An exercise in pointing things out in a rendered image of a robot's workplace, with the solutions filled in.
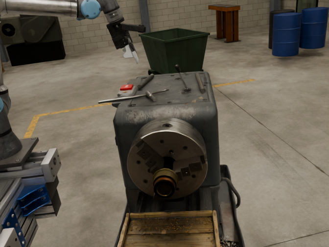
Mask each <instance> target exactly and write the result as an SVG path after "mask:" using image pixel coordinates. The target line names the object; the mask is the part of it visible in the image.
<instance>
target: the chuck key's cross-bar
mask: <svg viewBox="0 0 329 247"><path fill-rule="evenodd" d="M165 91H169V89H168V88H167V89H163V90H158V91H155V92H151V94H157V93H161V92H165ZM145 96H147V93H146V94H142V95H137V96H130V97H123V98H117V99H108V100H101V101H98V103H105V102H112V101H118V100H125V99H134V98H141V97H145Z"/></svg>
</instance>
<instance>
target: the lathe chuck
mask: <svg viewBox="0 0 329 247"><path fill-rule="evenodd" d="M164 124H170V125H171V127H163V125H164ZM140 138H141V139H142V140H143V141H145V142H146V143H147V144H148V145H149V146H150V147H151V148H153V149H154V150H155V151H156V152H157V153H158V154H159V155H160V156H161V157H171V158H173V159H175V160H176V161H177V160H182V159H187V158H192V157H196V156H201V155H204V156H205V160H206V163H205V164H202V168H203V170H201V171H196V172H191V175H190V176H185V177H183V180H181V181H178V184H177V187H176V189H175V192H174V194H173V195H172V196H171V197H169V198H164V199H177V198H182V197H185V196H187V195H189V194H191V193H193V192H194V191H195V190H197V189H198V188H199V187H200V186H201V184H202V183H203V181H204V180H205V177H206V175H207V170H208V163H207V153H206V147H205V144H204V142H203V140H202V139H201V137H200V136H199V135H198V133H197V132H196V131H194V130H193V129H192V128H190V127H189V126H187V125H185V124H182V123H179V122H174V121H161V122H156V123H152V124H150V125H148V126H146V127H145V128H143V129H142V130H141V131H140V132H139V133H138V134H137V135H136V137H135V138H134V140H133V142H132V145H131V148H130V151H129V154H128V158H127V169H128V173H129V175H130V177H131V179H132V181H133V182H134V184H135V185H136V186H137V187H138V188H139V189H141V190H142V191H143V192H145V193H146V194H148V195H150V196H153V195H154V187H153V174H152V173H151V172H150V168H149V167H148V166H146V165H145V160H143V159H142V158H141V157H140V156H139V155H138V154H137V150H138V147H136V146H135V145H136V144H135V143H136V142H137V141H138V140H139V139H140ZM164 168H169V169H171V170H173V164H171V165H167V164H164Z"/></svg>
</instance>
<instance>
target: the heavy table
mask: <svg viewBox="0 0 329 247"><path fill-rule="evenodd" d="M208 9H211V10H216V34H217V38H215V39H217V40H219V39H226V41H224V42H225V43H232V42H239V41H240V40H238V11H239V10H240V5H229V4H213V5H208Z"/></svg>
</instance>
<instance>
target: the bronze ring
mask: <svg viewBox="0 0 329 247"><path fill-rule="evenodd" d="M177 184H178V176H177V174H176V173H175V172H174V171H173V170H171V169H169V168H163V169H159V170H157V171H156V172H155V173H154V175H153V187H154V193H155V194H156V195H157V196H159V197H161V198H169V197H171V196H172V195H173V194H174V192H175V189H176V187H177Z"/></svg>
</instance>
